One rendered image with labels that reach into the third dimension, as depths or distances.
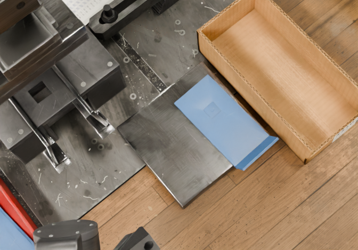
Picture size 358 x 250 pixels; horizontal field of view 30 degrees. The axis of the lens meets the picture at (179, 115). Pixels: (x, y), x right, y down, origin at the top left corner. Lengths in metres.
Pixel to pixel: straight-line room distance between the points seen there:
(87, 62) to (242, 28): 0.26
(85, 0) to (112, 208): 0.33
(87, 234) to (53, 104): 0.42
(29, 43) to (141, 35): 0.33
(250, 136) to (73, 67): 0.28
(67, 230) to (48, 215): 0.43
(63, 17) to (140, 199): 0.31
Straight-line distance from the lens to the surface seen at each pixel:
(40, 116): 0.98
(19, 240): 1.02
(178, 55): 1.08
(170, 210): 1.00
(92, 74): 0.99
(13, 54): 0.80
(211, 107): 1.01
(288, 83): 1.05
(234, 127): 1.00
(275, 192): 1.00
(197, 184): 0.98
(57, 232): 0.60
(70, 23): 0.85
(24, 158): 1.03
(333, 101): 1.05
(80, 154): 1.04
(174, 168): 0.99
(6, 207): 1.04
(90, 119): 0.96
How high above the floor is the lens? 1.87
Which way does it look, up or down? 70 degrees down
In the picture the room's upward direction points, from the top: 11 degrees counter-clockwise
